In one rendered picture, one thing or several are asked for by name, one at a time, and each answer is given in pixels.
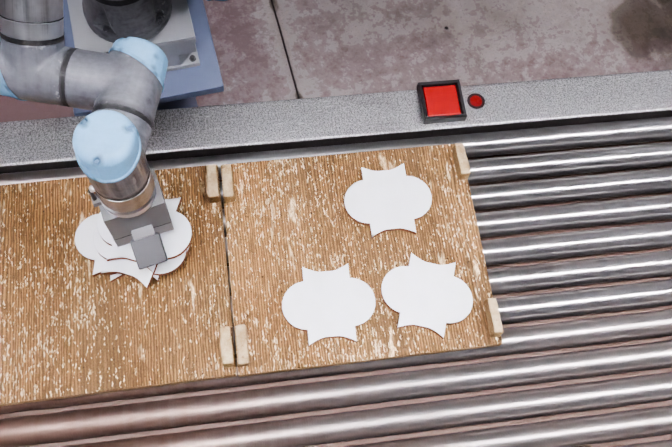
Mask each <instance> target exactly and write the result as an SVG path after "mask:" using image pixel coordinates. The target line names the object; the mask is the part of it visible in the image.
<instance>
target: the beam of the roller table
mask: <svg viewBox="0 0 672 447"><path fill-rule="evenodd" d="M461 90H462V95H463V99H464V104H465V108H466V114H467V118H466V120H465V121H457V122H445V123H433V124H423V119H422V114H421V109H420V103H419V98H418V93H417V90H406V91H393V92H380V93H367V94H355V95H342V96H329V97H316V98H304V99H291V100H278V101H265V102H253V103H240V104H227V105H214V106H202V107H189V108H176V109H163V110H157V112H156V115H155V119H154V123H153V127H152V132H151V135H150V139H149V143H148V147H147V150H146V159H147V161H155V160H167V159H179V158H191V157H202V156H214V155H226V154H237V153H249V152H261V151H273V150H284V149H296V148H308V147H319V146H331V145H343V144H355V143H366V142H378V141H390V140H402V139H413V138H425V137H437V136H448V135H460V134H472V133H484V132H495V131H507V130H519V129H531V128H542V127H554V126H566V125H577V124H589V123H601V122H613V121H624V120H636V119H648V118H659V117H671V116H672V70H660V71H648V72H635V73H622V74H609V75H597V76H584V77H571V78H558V79H546V80H533V81H520V82H507V83H495V84H482V85H469V86H461ZM473 93H477V94H480V95H482V96H483V98H484V100H485V104H484V106H483V107H482V108H480V109H474V108H472V107H470V106H469V105H468V102H467V98H468V96H469V95H471V94H473ZM85 117H86V116H74V117H61V118H49V119H36V120H23V121H11V122H0V174H3V173H15V172H26V171H38V170H50V169H62V168H73V167H80V166H79V164H78V162H77V159H76V155H75V151H74V148H73V134H74V131H75V129H76V127H77V125H78V124H79V123H80V122H81V121H82V120H83V119H84V118H85Z"/></svg>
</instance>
